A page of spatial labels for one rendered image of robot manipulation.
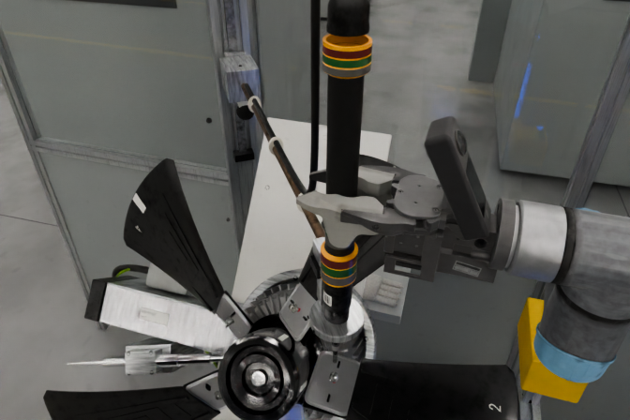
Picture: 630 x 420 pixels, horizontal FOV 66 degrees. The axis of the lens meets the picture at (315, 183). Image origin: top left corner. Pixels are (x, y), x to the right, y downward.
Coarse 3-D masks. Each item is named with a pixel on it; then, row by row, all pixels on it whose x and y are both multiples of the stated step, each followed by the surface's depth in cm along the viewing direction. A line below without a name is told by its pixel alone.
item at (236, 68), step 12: (228, 60) 105; (240, 60) 105; (252, 60) 105; (228, 72) 100; (240, 72) 100; (252, 72) 101; (228, 84) 101; (240, 84) 102; (252, 84) 103; (228, 96) 103; (240, 96) 103
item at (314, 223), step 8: (248, 96) 97; (256, 112) 90; (264, 128) 85; (280, 160) 76; (288, 176) 73; (296, 192) 69; (312, 216) 64; (312, 224) 63; (320, 224) 63; (320, 232) 62
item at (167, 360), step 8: (104, 360) 86; (112, 360) 86; (120, 360) 85; (160, 360) 83; (168, 360) 83; (176, 360) 82; (184, 360) 82; (192, 360) 82; (200, 360) 82; (208, 360) 81; (216, 360) 81
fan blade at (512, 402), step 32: (384, 384) 69; (416, 384) 70; (448, 384) 70; (480, 384) 69; (512, 384) 69; (352, 416) 65; (384, 416) 66; (416, 416) 66; (448, 416) 66; (480, 416) 66; (512, 416) 67
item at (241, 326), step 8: (224, 296) 72; (224, 304) 74; (232, 304) 71; (224, 312) 75; (232, 312) 73; (240, 312) 71; (224, 320) 77; (240, 320) 72; (232, 328) 76; (240, 328) 74; (248, 328) 71; (240, 336) 75
